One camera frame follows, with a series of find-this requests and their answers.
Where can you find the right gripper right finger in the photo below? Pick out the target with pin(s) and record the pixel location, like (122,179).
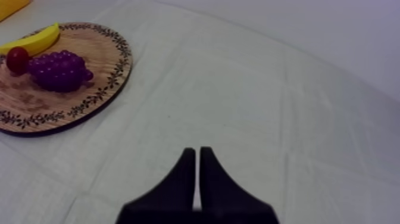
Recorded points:
(222,197)

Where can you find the round wooden board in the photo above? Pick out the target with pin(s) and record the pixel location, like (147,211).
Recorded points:
(93,84)

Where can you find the purple toy grapes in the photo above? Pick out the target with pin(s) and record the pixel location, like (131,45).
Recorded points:
(59,71)

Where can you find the small red fruit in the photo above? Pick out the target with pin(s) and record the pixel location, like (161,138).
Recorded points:
(17,60)

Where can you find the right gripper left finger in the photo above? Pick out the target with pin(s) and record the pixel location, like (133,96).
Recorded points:
(175,197)

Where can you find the yellow plastic basket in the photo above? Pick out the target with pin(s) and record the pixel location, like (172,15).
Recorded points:
(9,6)

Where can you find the yellow toy banana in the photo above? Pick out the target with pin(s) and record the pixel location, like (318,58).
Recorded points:
(34,42)

